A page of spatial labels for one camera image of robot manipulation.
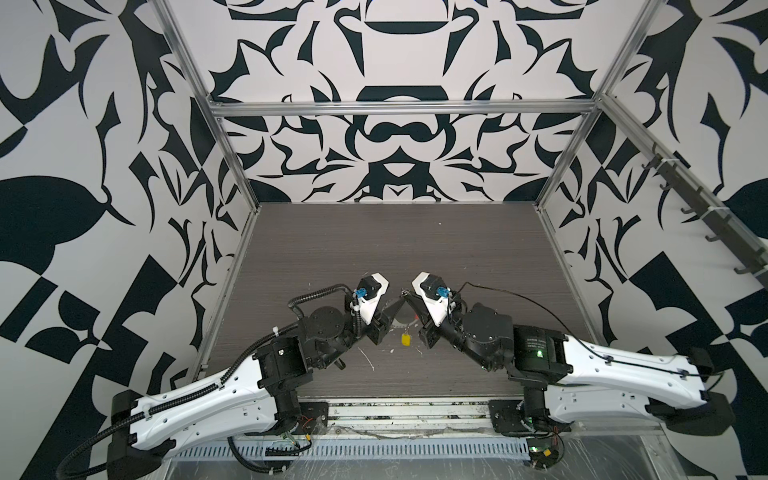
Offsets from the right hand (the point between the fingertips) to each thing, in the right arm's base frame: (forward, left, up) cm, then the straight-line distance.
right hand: (407, 296), depth 60 cm
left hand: (+2, +2, -1) cm, 4 cm away
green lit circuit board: (-23, -31, -34) cm, 52 cm away
